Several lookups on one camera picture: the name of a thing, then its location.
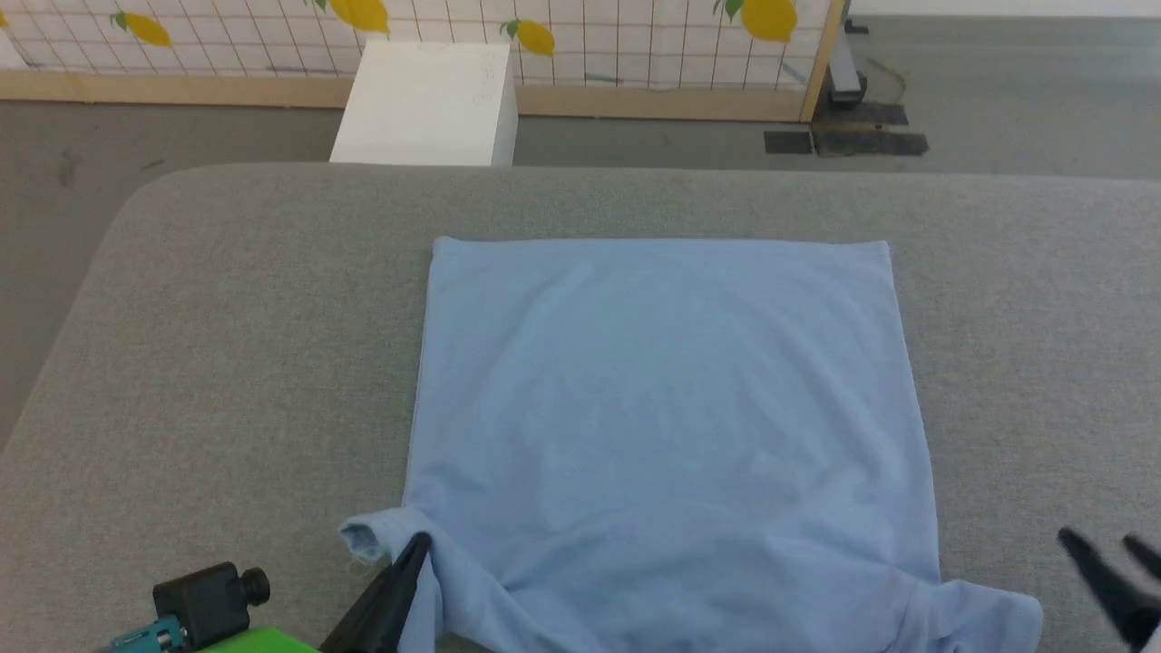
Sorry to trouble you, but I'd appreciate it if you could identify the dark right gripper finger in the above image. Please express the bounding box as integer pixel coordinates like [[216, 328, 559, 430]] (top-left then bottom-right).
[[1123, 533, 1161, 581], [1057, 528, 1161, 650]]

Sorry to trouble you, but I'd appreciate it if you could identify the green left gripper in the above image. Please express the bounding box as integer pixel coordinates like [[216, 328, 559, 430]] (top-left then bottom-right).
[[195, 532, 433, 653]]

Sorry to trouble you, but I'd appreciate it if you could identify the light blue and white garment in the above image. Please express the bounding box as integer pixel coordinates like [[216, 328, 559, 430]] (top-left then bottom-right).
[[340, 238, 1044, 653]]

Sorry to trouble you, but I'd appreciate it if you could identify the white rectangular box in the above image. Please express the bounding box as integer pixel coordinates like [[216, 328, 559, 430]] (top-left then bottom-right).
[[329, 41, 520, 169]]

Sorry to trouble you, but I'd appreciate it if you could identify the long black floor tape strip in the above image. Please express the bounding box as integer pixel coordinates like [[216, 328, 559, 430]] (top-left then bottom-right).
[[812, 127, 930, 158]]

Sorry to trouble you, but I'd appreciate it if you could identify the black floor mat under stand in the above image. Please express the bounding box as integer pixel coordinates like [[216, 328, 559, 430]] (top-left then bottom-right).
[[821, 102, 909, 129]]

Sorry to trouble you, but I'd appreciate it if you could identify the grey metal stand foot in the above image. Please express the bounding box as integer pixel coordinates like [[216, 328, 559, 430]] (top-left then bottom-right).
[[830, 0, 870, 105]]

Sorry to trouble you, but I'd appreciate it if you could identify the wooden framed lemon grid fence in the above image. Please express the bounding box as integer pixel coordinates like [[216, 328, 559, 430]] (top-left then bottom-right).
[[0, 0, 849, 123]]

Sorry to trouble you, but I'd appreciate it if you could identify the teal cable connector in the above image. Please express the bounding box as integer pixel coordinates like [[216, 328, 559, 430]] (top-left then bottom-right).
[[111, 617, 187, 653]]

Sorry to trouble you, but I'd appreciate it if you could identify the thin yellowish floor cable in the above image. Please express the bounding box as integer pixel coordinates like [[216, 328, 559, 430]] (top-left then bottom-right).
[[866, 59, 908, 105]]

